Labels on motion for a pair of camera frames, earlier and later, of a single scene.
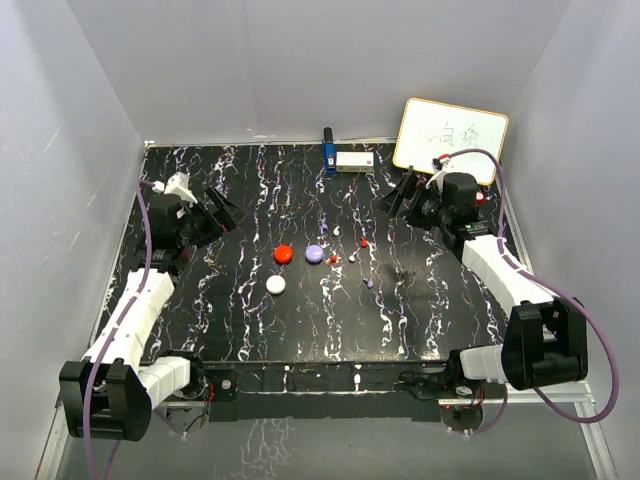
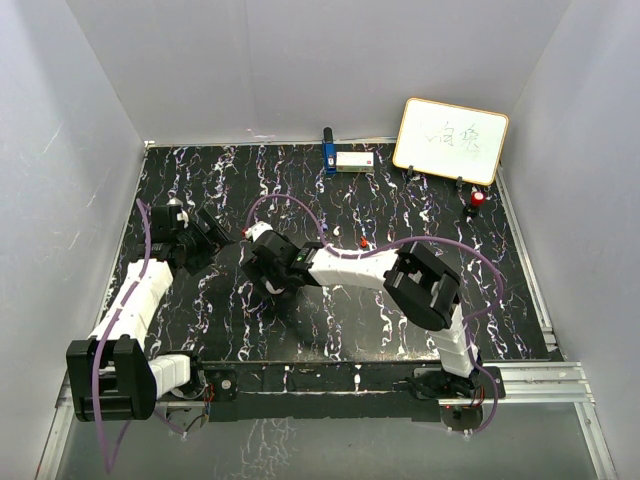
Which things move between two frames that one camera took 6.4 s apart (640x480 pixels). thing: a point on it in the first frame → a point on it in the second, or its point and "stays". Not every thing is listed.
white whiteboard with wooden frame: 428,130 stays
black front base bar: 324,391 stays
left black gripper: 225,219 → 216,234
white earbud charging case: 275,284 stays
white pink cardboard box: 355,162 stays
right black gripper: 410,188 → 257,269
